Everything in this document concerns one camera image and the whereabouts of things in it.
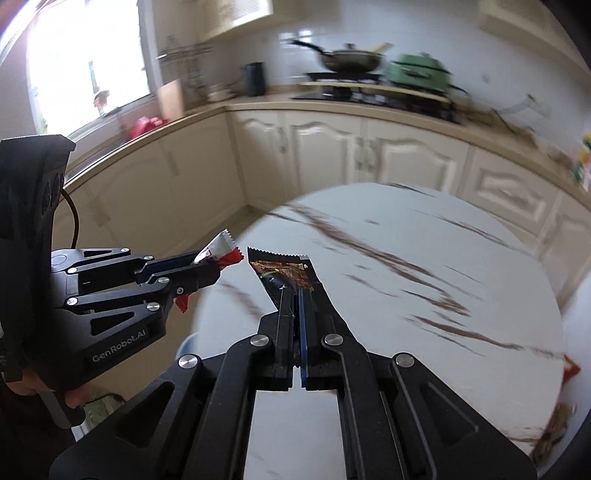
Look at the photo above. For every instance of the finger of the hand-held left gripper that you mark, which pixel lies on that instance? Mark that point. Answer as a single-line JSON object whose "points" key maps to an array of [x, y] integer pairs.
{"points": [[171, 264], [194, 279]]}

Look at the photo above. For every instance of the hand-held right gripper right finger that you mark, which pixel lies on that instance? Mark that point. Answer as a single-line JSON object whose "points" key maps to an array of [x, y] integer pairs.
{"points": [[302, 341]]}

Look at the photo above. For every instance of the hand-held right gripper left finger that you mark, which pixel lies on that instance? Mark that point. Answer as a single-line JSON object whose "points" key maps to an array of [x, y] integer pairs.
{"points": [[286, 337]]}

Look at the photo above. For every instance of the red and white wrapper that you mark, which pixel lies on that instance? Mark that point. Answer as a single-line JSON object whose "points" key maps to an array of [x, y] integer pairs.
{"points": [[219, 247]]}

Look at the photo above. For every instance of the black food wrapper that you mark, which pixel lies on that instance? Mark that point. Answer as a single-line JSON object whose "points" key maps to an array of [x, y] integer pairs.
{"points": [[281, 272]]}

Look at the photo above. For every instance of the person's left hand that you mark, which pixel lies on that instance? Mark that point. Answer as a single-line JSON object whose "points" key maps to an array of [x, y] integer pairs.
{"points": [[76, 398]]}

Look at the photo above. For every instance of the red dish rack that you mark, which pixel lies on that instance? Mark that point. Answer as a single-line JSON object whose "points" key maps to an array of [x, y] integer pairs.
{"points": [[145, 128]]}

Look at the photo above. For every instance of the pale green object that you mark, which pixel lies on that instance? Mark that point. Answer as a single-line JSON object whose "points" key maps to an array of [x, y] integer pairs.
{"points": [[102, 408]]}

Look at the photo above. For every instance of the round marble table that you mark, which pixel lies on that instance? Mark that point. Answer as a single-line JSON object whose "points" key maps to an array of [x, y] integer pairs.
{"points": [[415, 230]]}

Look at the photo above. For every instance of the wooden cutting board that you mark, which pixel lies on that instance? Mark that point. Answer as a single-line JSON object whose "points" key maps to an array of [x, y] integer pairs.
{"points": [[171, 99]]}

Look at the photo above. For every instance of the green plastic bottle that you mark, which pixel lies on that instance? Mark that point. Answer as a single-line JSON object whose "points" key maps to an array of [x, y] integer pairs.
{"points": [[94, 76]]}

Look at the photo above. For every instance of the sliding window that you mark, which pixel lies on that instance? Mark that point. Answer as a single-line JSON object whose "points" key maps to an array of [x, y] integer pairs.
{"points": [[69, 60]]}

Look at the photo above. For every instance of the stack of white bowls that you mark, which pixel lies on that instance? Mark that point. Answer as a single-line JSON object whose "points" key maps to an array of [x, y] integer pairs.
{"points": [[220, 93]]}

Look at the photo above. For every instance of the black kettle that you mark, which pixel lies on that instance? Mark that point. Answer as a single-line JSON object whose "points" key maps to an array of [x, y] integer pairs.
{"points": [[255, 78]]}

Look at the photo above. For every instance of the hanging metal utensil rack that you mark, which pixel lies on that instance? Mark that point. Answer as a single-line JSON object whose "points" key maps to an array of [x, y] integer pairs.
{"points": [[189, 55]]}

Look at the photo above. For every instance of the black gas stove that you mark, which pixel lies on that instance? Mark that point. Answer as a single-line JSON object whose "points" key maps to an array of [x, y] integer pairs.
{"points": [[378, 104]]}

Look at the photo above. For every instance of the black portable burner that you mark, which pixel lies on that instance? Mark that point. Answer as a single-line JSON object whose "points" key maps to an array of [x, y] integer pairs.
{"points": [[341, 77]]}

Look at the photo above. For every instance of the cream lattice door cabinet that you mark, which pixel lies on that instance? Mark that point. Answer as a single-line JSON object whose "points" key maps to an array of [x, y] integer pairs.
{"points": [[231, 14]]}

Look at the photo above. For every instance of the brown patterned object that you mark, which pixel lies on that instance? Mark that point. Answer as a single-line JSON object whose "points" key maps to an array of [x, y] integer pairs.
{"points": [[554, 429]]}

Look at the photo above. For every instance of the black wok with lid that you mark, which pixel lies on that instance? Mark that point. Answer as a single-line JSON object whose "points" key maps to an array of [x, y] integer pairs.
{"points": [[351, 60]]}

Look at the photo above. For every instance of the red orange scrap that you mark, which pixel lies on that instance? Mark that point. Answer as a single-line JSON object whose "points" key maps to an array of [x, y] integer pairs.
{"points": [[571, 369]]}

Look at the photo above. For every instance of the green electric pot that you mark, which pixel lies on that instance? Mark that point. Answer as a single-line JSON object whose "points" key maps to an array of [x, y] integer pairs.
{"points": [[415, 71]]}

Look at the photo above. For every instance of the cluster of condiment bottles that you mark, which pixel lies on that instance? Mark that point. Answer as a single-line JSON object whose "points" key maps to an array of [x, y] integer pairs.
{"points": [[584, 161]]}

